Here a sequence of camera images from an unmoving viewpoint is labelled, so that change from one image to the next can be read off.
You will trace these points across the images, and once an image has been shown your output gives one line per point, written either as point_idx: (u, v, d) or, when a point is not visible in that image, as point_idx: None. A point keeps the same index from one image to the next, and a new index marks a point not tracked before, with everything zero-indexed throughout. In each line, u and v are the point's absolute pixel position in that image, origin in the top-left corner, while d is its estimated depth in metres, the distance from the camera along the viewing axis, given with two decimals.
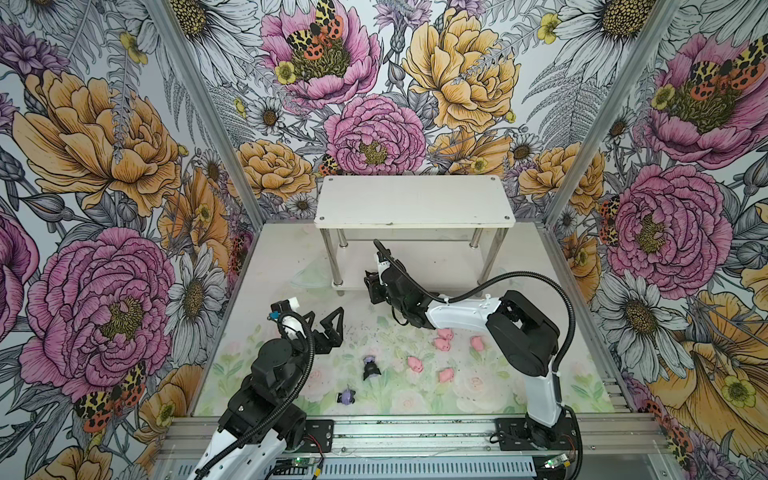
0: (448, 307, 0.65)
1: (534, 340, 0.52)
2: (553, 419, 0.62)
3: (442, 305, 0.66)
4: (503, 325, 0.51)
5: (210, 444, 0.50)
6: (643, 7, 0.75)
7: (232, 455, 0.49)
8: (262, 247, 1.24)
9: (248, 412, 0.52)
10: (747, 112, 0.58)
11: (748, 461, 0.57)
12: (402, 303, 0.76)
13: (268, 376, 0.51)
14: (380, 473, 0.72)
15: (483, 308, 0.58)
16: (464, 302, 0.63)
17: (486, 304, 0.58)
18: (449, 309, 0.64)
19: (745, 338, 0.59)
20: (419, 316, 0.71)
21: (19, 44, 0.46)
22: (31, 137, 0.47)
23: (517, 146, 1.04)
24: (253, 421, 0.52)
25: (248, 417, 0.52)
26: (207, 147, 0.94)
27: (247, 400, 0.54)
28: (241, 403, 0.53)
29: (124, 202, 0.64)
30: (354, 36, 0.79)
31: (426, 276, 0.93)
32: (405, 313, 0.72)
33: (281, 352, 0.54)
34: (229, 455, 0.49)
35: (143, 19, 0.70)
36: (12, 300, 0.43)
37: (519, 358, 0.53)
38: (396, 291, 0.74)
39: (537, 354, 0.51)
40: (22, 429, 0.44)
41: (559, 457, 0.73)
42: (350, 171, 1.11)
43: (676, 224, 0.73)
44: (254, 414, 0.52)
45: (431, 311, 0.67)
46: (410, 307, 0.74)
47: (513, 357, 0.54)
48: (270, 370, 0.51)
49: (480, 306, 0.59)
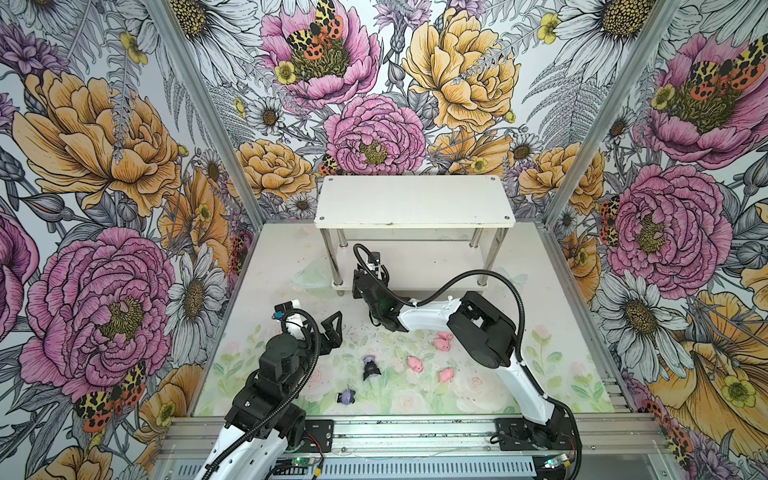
0: (414, 310, 0.70)
1: (489, 335, 0.57)
2: (545, 417, 0.63)
3: (412, 309, 0.71)
4: (459, 323, 0.56)
5: (218, 441, 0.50)
6: (643, 7, 0.75)
7: (240, 449, 0.50)
8: (262, 247, 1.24)
9: (254, 407, 0.54)
10: (748, 112, 0.58)
11: (748, 461, 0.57)
12: (378, 310, 0.80)
13: (275, 369, 0.54)
14: (380, 473, 0.72)
15: (445, 310, 0.63)
16: (430, 305, 0.68)
17: (448, 305, 0.63)
18: (417, 312, 0.69)
19: (745, 338, 0.59)
20: (394, 322, 0.75)
21: (19, 44, 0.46)
22: (31, 137, 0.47)
23: (517, 146, 1.04)
24: (260, 414, 0.53)
25: (253, 412, 0.53)
26: (207, 147, 0.94)
27: (251, 396, 0.55)
28: (248, 399, 0.55)
29: (124, 202, 0.64)
30: (354, 36, 0.79)
31: (395, 278, 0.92)
32: (380, 318, 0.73)
33: (288, 345, 0.57)
34: (238, 449, 0.50)
35: (143, 19, 0.70)
36: (12, 300, 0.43)
37: (478, 353, 0.58)
38: (372, 298, 0.78)
39: (491, 346, 0.56)
40: (22, 429, 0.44)
41: (559, 457, 0.73)
42: (350, 171, 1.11)
43: (676, 224, 0.73)
44: (261, 409, 0.54)
45: (403, 316, 0.72)
46: (384, 312, 0.78)
47: (474, 353, 0.59)
48: (278, 363, 0.54)
49: (443, 308, 0.64)
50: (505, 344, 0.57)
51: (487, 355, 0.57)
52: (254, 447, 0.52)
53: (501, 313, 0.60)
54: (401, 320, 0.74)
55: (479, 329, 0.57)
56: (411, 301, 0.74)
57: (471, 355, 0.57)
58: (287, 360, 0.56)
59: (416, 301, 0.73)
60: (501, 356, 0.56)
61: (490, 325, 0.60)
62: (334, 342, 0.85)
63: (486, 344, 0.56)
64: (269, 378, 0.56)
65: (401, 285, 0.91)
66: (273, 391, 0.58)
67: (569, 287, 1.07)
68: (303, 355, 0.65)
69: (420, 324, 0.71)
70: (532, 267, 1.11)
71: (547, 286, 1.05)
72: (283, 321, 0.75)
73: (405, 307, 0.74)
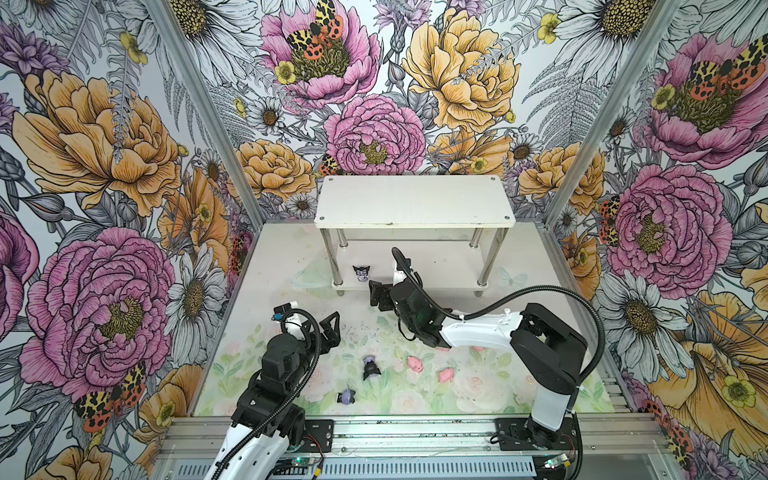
0: (464, 326, 0.61)
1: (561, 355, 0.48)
2: (558, 425, 0.61)
3: (459, 324, 0.62)
4: (526, 339, 0.48)
5: (226, 440, 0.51)
6: (643, 7, 0.75)
7: (249, 445, 0.52)
8: (262, 247, 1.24)
9: (259, 405, 0.56)
10: (748, 112, 0.58)
11: (748, 461, 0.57)
12: (416, 321, 0.71)
13: (278, 367, 0.56)
14: (380, 473, 0.72)
15: (505, 325, 0.54)
16: (481, 319, 0.59)
17: (507, 320, 0.54)
18: (466, 328, 0.60)
19: (745, 338, 0.59)
20: (433, 336, 0.67)
21: (19, 44, 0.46)
22: (31, 136, 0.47)
23: (517, 146, 1.04)
24: (266, 412, 0.55)
25: (260, 410, 0.55)
26: (207, 147, 0.94)
27: (256, 395, 0.57)
28: (253, 398, 0.56)
29: (124, 202, 0.64)
30: (354, 36, 0.79)
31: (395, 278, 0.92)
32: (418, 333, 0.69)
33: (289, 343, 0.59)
34: (247, 446, 0.52)
35: (143, 19, 0.70)
36: (12, 300, 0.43)
37: (547, 377, 0.49)
38: (408, 309, 0.69)
39: (565, 369, 0.48)
40: (22, 429, 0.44)
41: (559, 456, 0.74)
42: (350, 171, 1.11)
43: (676, 224, 0.73)
44: (266, 407, 0.55)
45: (447, 331, 0.63)
46: (422, 327, 0.70)
47: (541, 375, 0.50)
48: (280, 361, 0.56)
49: (500, 323, 0.55)
50: (579, 367, 0.48)
51: (560, 380, 0.48)
52: (262, 443, 0.53)
53: (572, 331, 0.51)
54: (446, 336, 0.64)
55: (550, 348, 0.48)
56: (463, 316, 0.63)
57: (537, 378, 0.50)
58: (289, 357, 0.58)
59: (466, 315, 0.63)
60: (577, 381, 0.47)
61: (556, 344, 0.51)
62: (333, 340, 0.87)
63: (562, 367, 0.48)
64: (272, 377, 0.58)
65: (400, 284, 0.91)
66: (277, 390, 0.60)
67: (569, 286, 1.08)
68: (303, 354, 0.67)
69: (469, 339, 0.61)
70: (531, 266, 1.11)
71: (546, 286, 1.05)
72: (285, 323, 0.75)
73: (450, 321, 0.64)
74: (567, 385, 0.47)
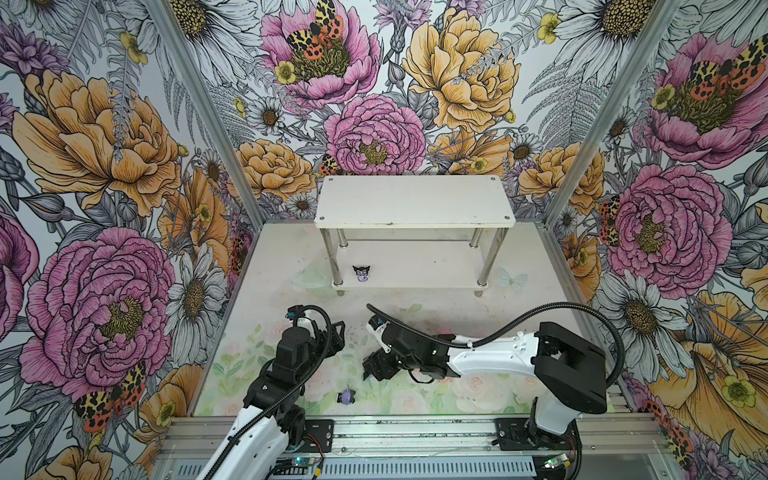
0: (475, 355, 0.56)
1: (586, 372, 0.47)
2: (562, 429, 0.61)
3: (469, 354, 0.57)
4: (550, 366, 0.45)
5: (236, 420, 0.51)
6: (643, 7, 0.75)
7: (261, 424, 0.54)
8: (262, 248, 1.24)
9: (267, 393, 0.58)
10: (748, 112, 0.58)
11: (748, 461, 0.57)
12: (416, 360, 0.67)
13: (291, 354, 0.60)
14: (379, 473, 0.72)
15: (522, 351, 0.50)
16: (492, 347, 0.54)
17: (523, 345, 0.50)
18: (478, 357, 0.55)
19: (745, 338, 0.59)
20: (440, 368, 0.61)
21: (19, 44, 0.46)
22: (31, 137, 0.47)
23: (517, 146, 1.04)
24: (272, 399, 0.57)
25: (266, 397, 0.57)
26: (207, 147, 0.94)
27: (268, 382, 0.60)
28: (264, 384, 0.59)
29: (124, 202, 0.64)
30: (354, 36, 0.79)
31: (394, 278, 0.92)
32: (424, 367, 0.64)
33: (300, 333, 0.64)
34: (258, 425, 0.54)
35: (143, 19, 0.70)
36: (12, 300, 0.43)
37: (574, 399, 0.46)
38: (403, 348, 0.66)
39: (593, 389, 0.45)
40: (22, 429, 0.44)
41: (559, 457, 0.73)
42: (350, 171, 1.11)
43: (676, 224, 0.73)
44: (274, 394, 0.58)
45: (455, 363, 0.58)
46: (426, 358, 0.66)
47: (568, 400, 0.47)
48: (293, 348, 0.60)
49: (516, 349, 0.51)
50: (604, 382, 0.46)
51: (589, 402, 0.45)
52: (270, 429, 0.55)
53: (591, 345, 0.49)
54: (456, 367, 0.59)
55: (573, 368, 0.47)
56: (471, 346, 0.58)
57: (562, 400, 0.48)
58: (302, 346, 0.62)
59: (474, 344, 0.58)
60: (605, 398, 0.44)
61: (575, 359, 0.49)
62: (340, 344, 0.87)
63: (589, 388, 0.44)
64: (284, 366, 0.62)
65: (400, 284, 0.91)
66: (286, 378, 0.62)
67: (569, 286, 1.08)
68: (314, 352, 0.71)
69: (480, 367, 0.57)
70: (532, 266, 1.11)
71: (546, 286, 1.05)
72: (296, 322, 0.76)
73: (456, 351, 0.59)
74: (597, 406, 0.45)
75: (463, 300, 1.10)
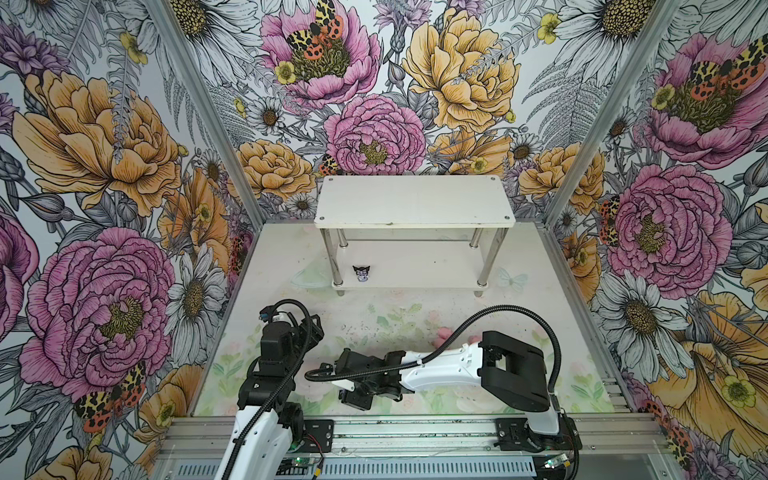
0: (426, 372, 0.55)
1: (530, 377, 0.49)
2: (554, 429, 0.61)
3: (422, 371, 0.56)
4: (494, 376, 0.46)
5: (236, 424, 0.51)
6: (643, 7, 0.75)
7: (262, 420, 0.53)
8: (262, 248, 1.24)
9: (261, 389, 0.57)
10: (748, 112, 0.58)
11: (748, 461, 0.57)
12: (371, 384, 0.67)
13: (276, 345, 0.60)
14: (380, 473, 0.72)
15: (468, 363, 0.50)
16: (441, 361, 0.54)
17: (469, 357, 0.51)
18: (429, 374, 0.55)
19: (745, 338, 0.59)
20: (393, 387, 0.60)
21: (19, 44, 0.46)
22: (31, 137, 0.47)
23: (517, 146, 1.04)
24: (266, 393, 0.57)
25: (260, 394, 0.56)
26: (207, 147, 0.94)
27: (258, 380, 0.59)
28: (255, 382, 0.58)
29: (124, 202, 0.64)
30: (354, 36, 0.79)
31: (393, 278, 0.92)
32: (380, 391, 0.62)
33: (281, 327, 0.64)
34: (261, 421, 0.53)
35: (143, 19, 0.70)
36: (12, 300, 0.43)
37: (520, 403, 0.48)
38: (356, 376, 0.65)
39: (534, 390, 0.47)
40: (22, 429, 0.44)
41: (559, 457, 0.73)
42: (350, 171, 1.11)
43: (676, 224, 0.73)
44: (267, 388, 0.57)
45: (408, 380, 0.58)
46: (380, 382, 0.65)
47: (515, 403, 0.49)
48: (277, 340, 0.60)
49: (463, 362, 0.51)
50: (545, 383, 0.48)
51: (534, 403, 0.47)
52: (272, 425, 0.55)
53: (530, 347, 0.51)
54: (409, 385, 0.58)
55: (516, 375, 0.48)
56: (421, 363, 0.57)
57: (510, 406, 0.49)
58: (284, 337, 0.62)
59: (423, 360, 0.57)
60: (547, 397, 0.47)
61: (518, 363, 0.51)
62: (321, 334, 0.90)
63: (532, 390, 0.47)
64: (271, 360, 0.61)
65: (398, 283, 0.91)
66: (276, 372, 0.62)
67: (569, 286, 1.08)
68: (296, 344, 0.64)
69: (431, 382, 0.57)
70: (532, 266, 1.11)
71: (546, 286, 1.05)
72: (270, 321, 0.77)
73: (407, 369, 0.58)
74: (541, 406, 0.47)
75: (463, 300, 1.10)
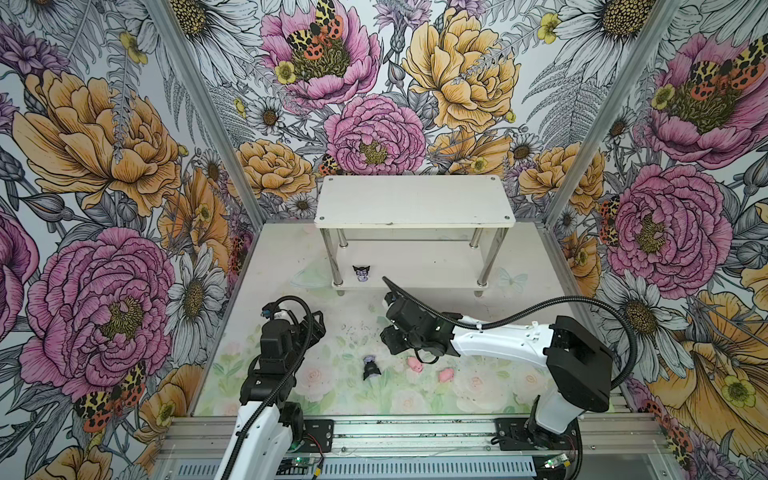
0: (483, 338, 0.55)
1: (597, 373, 0.46)
2: (562, 428, 0.61)
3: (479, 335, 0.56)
4: (564, 359, 0.44)
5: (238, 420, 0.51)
6: (643, 7, 0.75)
7: (265, 414, 0.54)
8: (262, 248, 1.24)
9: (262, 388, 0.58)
10: (748, 112, 0.58)
11: (748, 461, 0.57)
12: (417, 336, 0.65)
13: (277, 344, 0.61)
14: (380, 473, 0.72)
15: (533, 339, 0.49)
16: (502, 332, 0.53)
17: (537, 334, 0.50)
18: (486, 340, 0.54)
19: (745, 338, 0.59)
20: (440, 344, 0.60)
21: (19, 44, 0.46)
22: (31, 137, 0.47)
23: (517, 146, 1.04)
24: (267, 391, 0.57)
25: (262, 390, 0.57)
26: (207, 147, 0.94)
27: (260, 377, 0.60)
28: (257, 379, 0.59)
29: (124, 202, 0.64)
30: (354, 36, 0.79)
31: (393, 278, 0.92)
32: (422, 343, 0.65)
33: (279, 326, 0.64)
34: (263, 415, 0.54)
35: (143, 19, 0.70)
36: (12, 300, 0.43)
37: (576, 392, 0.46)
38: (406, 323, 0.65)
39: (601, 389, 0.45)
40: (22, 429, 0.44)
41: (559, 457, 0.73)
42: (350, 171, 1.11)
43: (676, 224, 0.73)
44: (269, 386, 0.58)
45: (459, 341, 0.57)
46: (427, 334, 0.65)
47: (572, 391, 0.46)
48: (277, 339, 0.61)
49: (528, 338, 0.50)
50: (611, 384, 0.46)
51: (593, 400, 0.45)
52: (273, 421, 0.55)
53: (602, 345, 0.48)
54: (457, 344, 0.58)
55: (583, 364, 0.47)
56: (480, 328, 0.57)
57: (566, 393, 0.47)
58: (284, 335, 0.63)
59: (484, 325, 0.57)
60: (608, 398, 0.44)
61: (585, 356, 0.49)
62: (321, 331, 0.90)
63: (598, 387, 0.44)
64: (272, 359, 0.62)
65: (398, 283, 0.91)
66: (277, 370, 0.63)
67: (569, 286, 1.08)
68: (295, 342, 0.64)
69: (486, 350, 0.55)
70: (532, 266, 1.11)
71: (546, 286, 1.05)
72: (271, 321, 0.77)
73: (461, 331, 0.58)
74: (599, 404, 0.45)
75: (463, 300, 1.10)
